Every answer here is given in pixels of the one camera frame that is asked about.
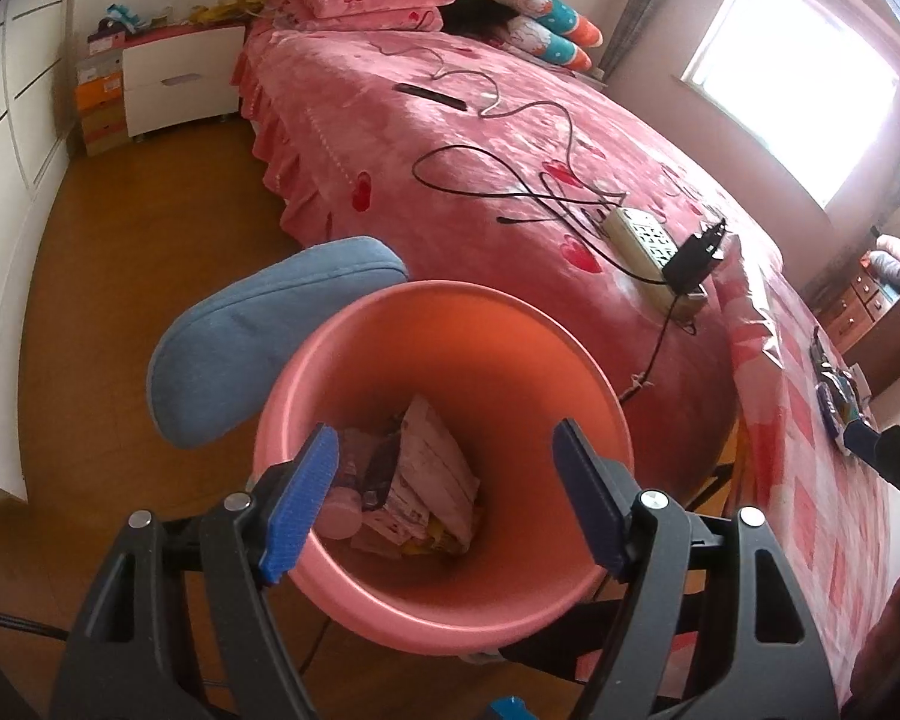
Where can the brown wooden dresser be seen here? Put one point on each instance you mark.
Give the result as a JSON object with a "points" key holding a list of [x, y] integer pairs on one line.
{"points": [[859, 310]]}

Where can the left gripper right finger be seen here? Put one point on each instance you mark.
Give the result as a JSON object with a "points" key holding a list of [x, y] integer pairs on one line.
{"points": [[713, 623]]}

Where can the white nightstand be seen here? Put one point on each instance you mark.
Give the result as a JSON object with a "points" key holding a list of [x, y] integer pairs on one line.
{"points": [[180, 75]]}

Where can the folded blankets pile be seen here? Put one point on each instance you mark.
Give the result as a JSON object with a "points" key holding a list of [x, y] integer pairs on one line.
{"points": [[884, 258]]}

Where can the trash in bin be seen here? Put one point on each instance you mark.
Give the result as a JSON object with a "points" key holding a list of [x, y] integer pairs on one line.
{"points": [[408, 492]]}

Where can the white power strip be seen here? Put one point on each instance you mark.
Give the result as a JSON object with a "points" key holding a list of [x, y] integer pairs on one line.
{"points": [[644, 246]]}

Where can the black power adapter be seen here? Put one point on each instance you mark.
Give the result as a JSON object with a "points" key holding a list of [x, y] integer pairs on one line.
{"points": [[695, 259]]}

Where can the upper colourful bolster pillow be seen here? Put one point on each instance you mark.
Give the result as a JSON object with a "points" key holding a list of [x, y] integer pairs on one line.
{"points": [[559, 18]]}

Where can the stacked shoe boxes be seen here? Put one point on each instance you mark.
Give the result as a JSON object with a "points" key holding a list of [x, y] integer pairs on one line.
{"points": [[99, 94]]}

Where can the window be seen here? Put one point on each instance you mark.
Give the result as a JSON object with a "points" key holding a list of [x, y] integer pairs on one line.
{"points": [[805, 85]]}

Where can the pink pillow stack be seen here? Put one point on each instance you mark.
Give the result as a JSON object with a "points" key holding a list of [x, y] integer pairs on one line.
{"points": [[360, 15]]}

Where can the white wardrobe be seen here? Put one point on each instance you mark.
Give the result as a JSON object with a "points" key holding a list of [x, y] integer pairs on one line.
{"points": [[36, 120]]}

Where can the red white checkered tablecloth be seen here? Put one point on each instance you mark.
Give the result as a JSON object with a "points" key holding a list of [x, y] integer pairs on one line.
{"points": [[832, 514]]}

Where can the colourful bolster pillow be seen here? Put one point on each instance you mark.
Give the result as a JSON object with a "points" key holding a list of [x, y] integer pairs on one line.
{"points": [[537, 40], [559, 18]]}

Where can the blue cushioned stool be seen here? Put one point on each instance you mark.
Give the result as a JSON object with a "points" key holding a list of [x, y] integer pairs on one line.
{"points": [[215, 365]]}

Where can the red blue snack wrapper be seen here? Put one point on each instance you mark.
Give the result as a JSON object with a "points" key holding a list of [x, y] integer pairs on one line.
{"points": [[835, 393]]}

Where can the bed with pink blanket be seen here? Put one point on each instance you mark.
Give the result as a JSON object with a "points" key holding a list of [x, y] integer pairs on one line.
{"points": [[509, 194]]}

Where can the pink plastic trash bin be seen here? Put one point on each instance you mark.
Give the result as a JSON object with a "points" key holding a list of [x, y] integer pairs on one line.
{"points": [[478, 545]]}

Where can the black remote control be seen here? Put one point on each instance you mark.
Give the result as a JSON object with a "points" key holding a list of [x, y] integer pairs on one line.
{"points": [[430, 95]]}

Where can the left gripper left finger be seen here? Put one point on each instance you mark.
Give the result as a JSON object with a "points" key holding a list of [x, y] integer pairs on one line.
{"points": [[131, 653]]}

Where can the black clothing on bed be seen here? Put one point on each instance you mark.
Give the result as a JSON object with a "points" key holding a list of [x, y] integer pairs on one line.
{"points": [[480, 19]]}

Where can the lower colourful bolster pillow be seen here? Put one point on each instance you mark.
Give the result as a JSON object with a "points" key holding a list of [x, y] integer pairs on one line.
{"points": [[537, 40]]}

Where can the grey curtain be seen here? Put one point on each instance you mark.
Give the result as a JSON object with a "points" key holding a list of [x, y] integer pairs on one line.
{"points": [[645, 0]]}

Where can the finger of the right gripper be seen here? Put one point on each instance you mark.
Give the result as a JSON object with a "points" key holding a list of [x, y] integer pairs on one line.
{"points": [[863, 441]]}

